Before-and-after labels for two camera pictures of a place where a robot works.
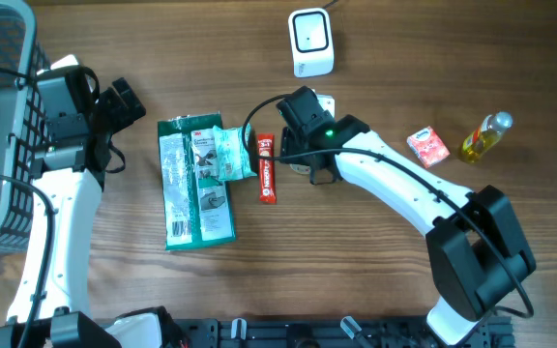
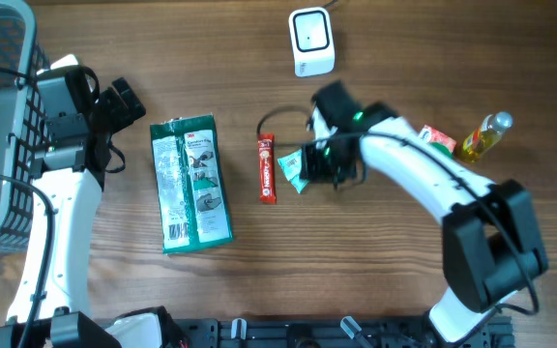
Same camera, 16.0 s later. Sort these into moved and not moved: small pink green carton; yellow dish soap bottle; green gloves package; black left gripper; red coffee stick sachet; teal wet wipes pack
Moved: small pink green carton; teal wet wipes pack
Not moved: red coffee stick sachet; yellow dish soap bottle; green gloves package; black left gripper
